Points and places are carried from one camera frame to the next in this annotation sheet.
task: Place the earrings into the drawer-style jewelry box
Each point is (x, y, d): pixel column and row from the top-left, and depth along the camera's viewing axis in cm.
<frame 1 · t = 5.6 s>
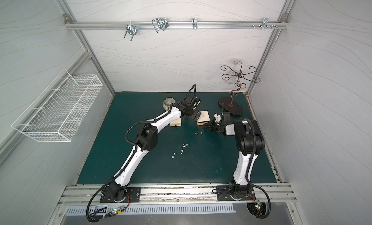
left hand: (195, 112, 103), fingers open
right hand: (203, 123, 100), fingers closed
grey ribbed ceramic cup: (166, 103, 107), point 8 cm above the table
black metal jewelry stand: (225, 103, 115), point 2 cm above the table
small dark stud earrings: (196, 133, 98), on the table
pearl drop earring upper: (184, 145, 92), on the table
pearl drop earring lower: (174, 154, 90), on the table

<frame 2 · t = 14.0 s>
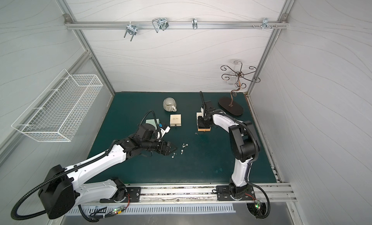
left hand: (172, 147, 76), fingers open
right hand: (200, 122, 97), fingers closed
the named things where they were.

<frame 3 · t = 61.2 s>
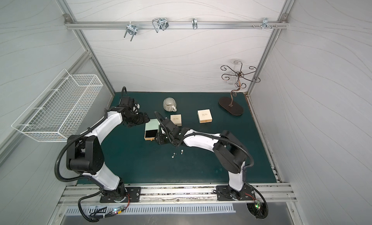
left hand: (143, 121, 91), fingers open
right hand: (156, 137, 84), fingers open
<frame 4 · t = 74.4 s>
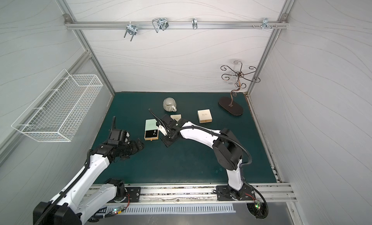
left hand: (138, 148, 82), fingers open
right hand: (165, 140, 85), fingers closed
